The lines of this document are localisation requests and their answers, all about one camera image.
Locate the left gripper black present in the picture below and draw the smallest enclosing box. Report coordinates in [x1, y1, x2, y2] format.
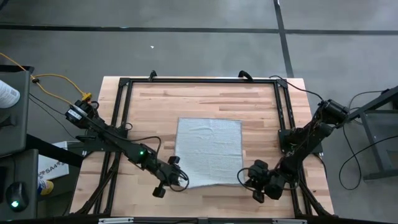
[152, 155, 184, 199]

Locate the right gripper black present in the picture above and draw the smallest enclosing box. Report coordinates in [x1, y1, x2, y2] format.
[252, 159, 286, 204]

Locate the grey waffle microfiber towel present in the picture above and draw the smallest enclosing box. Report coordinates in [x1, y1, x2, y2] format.
[174, 117, 245, 189]

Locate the silver aluminium bar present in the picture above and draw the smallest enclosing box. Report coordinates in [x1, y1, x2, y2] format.
[98, 217, 134, 224]
[272, 218, 308, 224]

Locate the white cardboard box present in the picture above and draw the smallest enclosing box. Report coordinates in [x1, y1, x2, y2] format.
[37, 141, 81, 181]

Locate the black diagonal beam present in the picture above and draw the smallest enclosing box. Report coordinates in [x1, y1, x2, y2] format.
[26, 133, 85, 169]

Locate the black metal stand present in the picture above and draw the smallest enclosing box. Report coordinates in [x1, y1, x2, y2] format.
[341, 85, 398, 181]

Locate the dark grey side desk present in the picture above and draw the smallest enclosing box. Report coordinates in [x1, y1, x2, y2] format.
[0, 148, 40, 220]

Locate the black computer mouse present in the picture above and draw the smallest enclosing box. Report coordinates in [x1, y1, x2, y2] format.
[5, 181, 29, 213]

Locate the grey equipment cart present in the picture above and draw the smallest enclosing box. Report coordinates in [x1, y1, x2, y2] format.
[0, 65, 34, 156]

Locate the white labelled container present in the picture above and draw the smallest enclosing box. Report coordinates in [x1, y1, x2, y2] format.
[0, 80, 21, 109]

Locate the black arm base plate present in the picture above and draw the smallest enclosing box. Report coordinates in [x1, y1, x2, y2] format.
[278, 129, 324, 155]
[81, 127, 129, 153]

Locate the black floor cable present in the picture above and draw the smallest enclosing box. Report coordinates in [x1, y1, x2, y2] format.
[338, 124, 398, 191]

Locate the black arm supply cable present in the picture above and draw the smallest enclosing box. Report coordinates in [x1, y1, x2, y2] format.
[269, 74, 326, 102]

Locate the black aluminium table frame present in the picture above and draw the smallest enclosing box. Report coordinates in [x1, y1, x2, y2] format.
[70, 76, 335, 218]

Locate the thin black cable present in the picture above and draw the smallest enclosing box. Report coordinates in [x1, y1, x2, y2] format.
[29, 93, 78, 139]

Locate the yellow power cable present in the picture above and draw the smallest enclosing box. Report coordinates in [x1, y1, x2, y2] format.
[0, 52, 93, 105]

